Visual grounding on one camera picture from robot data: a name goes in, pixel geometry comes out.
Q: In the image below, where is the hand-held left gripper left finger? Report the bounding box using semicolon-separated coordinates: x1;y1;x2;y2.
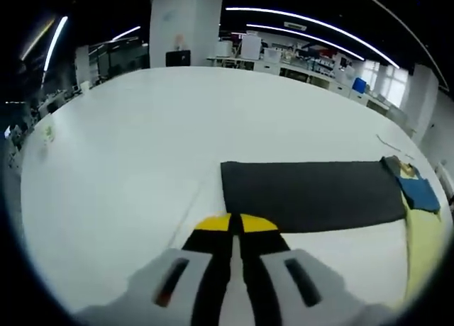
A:
76;213;235;326

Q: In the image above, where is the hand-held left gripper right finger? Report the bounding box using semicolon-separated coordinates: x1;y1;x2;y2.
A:
236;213;398;326

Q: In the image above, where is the dark grey and blue garment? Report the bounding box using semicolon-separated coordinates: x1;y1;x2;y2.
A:
219;154;441;235

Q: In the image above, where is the yellow-green template cloth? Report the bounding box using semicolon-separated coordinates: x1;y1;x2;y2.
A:
399;193;453;308

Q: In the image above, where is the thin white strip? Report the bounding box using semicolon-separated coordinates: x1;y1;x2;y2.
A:
375;134;416;161

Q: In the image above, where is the bright window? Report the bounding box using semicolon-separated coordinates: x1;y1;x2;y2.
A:
363;61;409;106

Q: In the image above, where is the white square pillar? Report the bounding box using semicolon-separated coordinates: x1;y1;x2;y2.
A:
148;0;224;69
400;63;440;137

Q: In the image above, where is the white cabinet row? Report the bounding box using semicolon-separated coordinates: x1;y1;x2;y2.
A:
207;55;391;111

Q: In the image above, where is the dark glass partition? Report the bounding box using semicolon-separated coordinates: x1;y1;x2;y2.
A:
88;42;150;88

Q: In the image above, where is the black box at pillar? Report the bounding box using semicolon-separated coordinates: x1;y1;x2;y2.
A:
165;50;192;68

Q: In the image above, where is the white board panel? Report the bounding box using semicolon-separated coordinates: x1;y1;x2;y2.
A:
240;33;262;60

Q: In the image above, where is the curved ceiling rail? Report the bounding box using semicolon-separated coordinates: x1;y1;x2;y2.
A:
345;0;450;90

